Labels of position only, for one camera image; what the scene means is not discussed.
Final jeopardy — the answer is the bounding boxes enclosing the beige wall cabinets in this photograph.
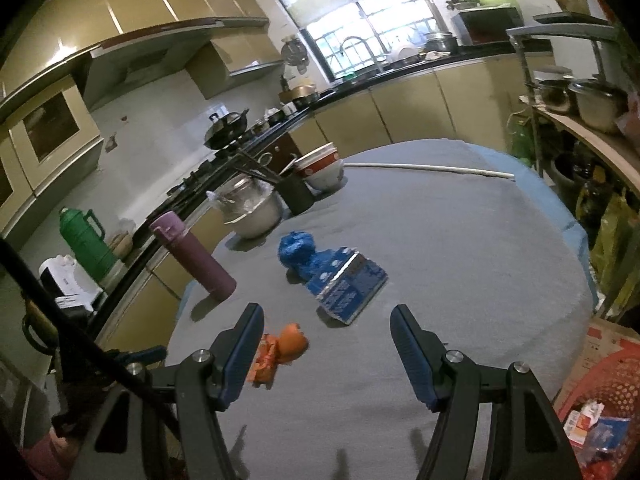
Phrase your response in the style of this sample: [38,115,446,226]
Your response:
[0,0,273,231]

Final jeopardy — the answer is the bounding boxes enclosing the hanging metal strainer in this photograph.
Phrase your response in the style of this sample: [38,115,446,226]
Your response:
[280,35,311,73]

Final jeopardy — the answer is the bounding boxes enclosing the black kitchen countertop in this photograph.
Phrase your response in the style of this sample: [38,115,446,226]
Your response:
[95,45,556,341]

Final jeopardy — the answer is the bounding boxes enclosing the silver countertop appliance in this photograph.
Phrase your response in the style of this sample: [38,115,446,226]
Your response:
[452,6,523,46]

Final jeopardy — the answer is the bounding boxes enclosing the black cable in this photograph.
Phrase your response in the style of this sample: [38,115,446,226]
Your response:
[0,237,188,443]

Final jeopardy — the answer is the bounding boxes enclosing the metal shelf rack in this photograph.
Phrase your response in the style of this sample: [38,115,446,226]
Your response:
[506,10,640,321]

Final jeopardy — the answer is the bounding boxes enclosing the beige lower cabinets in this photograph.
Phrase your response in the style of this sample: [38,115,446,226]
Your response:
[100,55,526,361]

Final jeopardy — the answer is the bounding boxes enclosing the yellow plastic bag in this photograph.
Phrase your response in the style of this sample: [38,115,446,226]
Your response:
[590,195,638,306]

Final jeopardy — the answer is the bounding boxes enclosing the red plastic basket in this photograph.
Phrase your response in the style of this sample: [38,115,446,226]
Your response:
[552,355,640,480]

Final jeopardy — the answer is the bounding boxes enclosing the large steel cooking pot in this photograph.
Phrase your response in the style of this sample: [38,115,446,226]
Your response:
[567,78,628,133]

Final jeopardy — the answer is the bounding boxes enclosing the purple thermos bottle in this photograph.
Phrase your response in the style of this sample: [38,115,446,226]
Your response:
[148,211,237,301]

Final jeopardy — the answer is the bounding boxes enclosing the white blue box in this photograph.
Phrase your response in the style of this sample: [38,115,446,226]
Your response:
[587,417,632,453]

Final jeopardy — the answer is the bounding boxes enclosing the small steel pot with lid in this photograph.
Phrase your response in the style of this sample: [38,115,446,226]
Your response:
[424,31,458,54]

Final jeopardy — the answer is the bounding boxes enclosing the red white ceramic bowl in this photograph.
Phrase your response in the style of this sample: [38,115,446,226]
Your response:
[304,159,346,193]
[294,142,341,177]

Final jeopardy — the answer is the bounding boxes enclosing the blue white carton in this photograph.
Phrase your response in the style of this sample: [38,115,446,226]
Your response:
[317,252,389,326]

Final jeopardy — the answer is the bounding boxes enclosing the person's left forearm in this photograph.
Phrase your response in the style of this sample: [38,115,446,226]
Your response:
[20,425,76,480]

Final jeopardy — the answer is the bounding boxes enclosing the dark chopstick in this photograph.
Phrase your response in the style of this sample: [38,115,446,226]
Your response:
[232,151,282,181]
[236,155,284,184]

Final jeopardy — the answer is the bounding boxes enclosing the pink plastic bag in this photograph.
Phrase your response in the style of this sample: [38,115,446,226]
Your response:
[617,95,640,136]

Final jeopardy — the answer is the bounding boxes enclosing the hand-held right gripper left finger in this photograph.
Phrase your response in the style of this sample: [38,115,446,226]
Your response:
[67,302,266,480]

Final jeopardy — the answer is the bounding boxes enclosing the black gas stove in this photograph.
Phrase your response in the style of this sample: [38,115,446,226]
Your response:
[167,150,251,196]

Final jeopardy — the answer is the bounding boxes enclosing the green plastic bottle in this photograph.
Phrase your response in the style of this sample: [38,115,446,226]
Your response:
[510,120,538,166]

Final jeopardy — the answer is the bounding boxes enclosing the beige range hood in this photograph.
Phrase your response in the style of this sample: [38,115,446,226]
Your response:
[82,17,286,111]

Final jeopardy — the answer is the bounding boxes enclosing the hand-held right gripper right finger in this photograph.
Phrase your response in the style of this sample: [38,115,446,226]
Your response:
[390,304,583,480]

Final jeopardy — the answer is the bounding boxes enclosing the curved metal faucet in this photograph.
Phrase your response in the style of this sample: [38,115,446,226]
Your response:
[340,36,378,73]

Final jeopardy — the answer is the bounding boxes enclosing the thin white rod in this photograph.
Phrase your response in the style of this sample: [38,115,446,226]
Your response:
[345,161,516,181]

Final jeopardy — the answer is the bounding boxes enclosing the blue plastic bag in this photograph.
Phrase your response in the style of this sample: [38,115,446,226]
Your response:
[278,230,356,297]

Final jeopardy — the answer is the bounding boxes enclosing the black wok with lid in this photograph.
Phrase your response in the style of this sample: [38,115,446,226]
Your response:
[204,108,251,150]

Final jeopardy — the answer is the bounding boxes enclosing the white kitchen appliance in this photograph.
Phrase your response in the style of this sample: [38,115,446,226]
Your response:
[39,254,103,313]

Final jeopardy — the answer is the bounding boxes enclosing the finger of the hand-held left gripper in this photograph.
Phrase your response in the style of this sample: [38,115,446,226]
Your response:
[109,345,168,367]

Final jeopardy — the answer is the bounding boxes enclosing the green thermos jug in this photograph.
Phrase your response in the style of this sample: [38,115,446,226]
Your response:
[59,207,118,278]

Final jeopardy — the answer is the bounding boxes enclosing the light blue under cloth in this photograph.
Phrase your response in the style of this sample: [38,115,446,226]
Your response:
[470,142,597,311]

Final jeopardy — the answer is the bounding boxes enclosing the black cup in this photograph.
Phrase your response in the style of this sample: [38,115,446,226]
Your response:
[276,172,316,216]

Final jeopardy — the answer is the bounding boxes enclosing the gold coloured pot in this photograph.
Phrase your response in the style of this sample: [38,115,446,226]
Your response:
[278,82,318,106]

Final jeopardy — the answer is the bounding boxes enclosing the barred kitchen window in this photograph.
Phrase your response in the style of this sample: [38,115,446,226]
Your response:
[250,0,453,83]

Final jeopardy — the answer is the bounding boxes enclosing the red white medicine box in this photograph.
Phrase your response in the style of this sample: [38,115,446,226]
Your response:
[564,400,606,446]

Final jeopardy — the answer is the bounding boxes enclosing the orange plastic bag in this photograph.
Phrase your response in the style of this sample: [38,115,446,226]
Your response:
[247,324,308,388]

